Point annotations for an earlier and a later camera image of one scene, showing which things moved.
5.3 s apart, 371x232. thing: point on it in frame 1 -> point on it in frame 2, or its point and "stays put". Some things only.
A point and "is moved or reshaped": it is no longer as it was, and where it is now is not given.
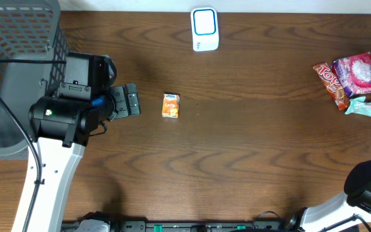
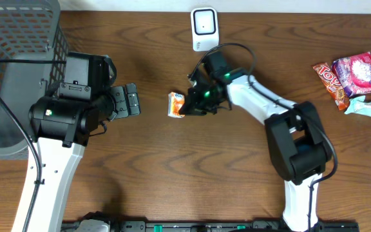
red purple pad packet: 359,74 stays put
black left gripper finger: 119,94 stays put
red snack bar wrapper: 331,81 stays put
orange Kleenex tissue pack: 171,105 is moved or reshaped
